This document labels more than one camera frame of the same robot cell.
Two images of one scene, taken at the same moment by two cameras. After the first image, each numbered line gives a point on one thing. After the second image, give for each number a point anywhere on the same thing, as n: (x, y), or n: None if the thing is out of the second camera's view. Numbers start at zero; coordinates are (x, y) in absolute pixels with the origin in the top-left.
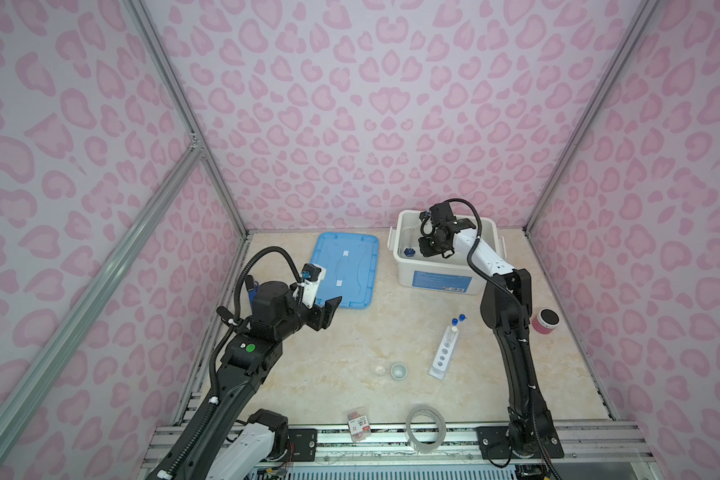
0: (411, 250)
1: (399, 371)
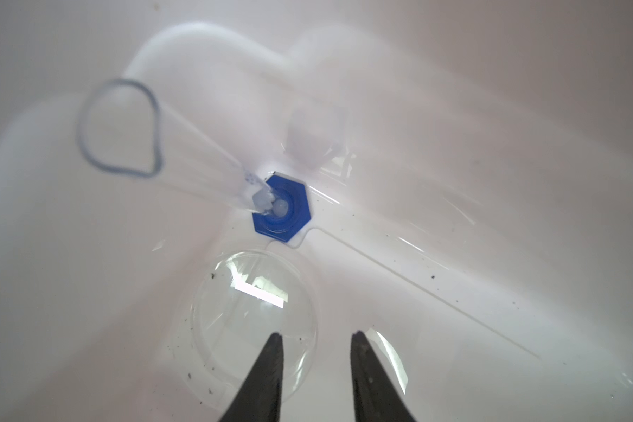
0: (123, 125)
1: None
